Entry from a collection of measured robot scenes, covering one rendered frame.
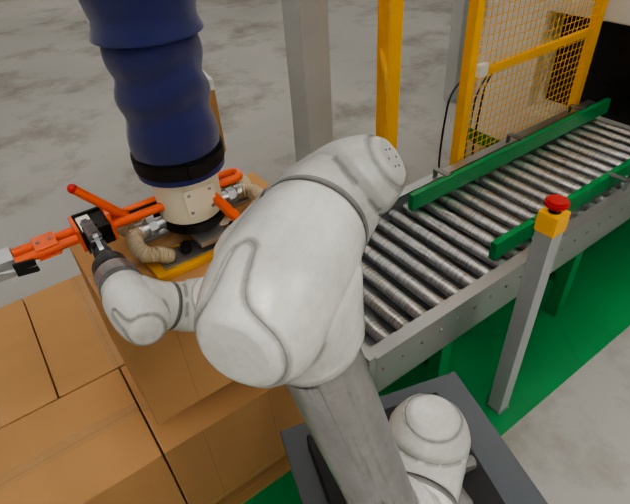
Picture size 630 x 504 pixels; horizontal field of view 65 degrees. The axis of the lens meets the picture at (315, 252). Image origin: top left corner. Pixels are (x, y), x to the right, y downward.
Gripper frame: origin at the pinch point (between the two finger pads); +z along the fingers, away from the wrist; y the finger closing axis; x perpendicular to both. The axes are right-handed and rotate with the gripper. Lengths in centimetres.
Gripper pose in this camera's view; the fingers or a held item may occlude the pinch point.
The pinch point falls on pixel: (88, 230)
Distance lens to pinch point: 131.9
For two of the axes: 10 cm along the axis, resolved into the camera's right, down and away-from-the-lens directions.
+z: -5.8, -4.8, 6.6
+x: 8.1, -4.0, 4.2
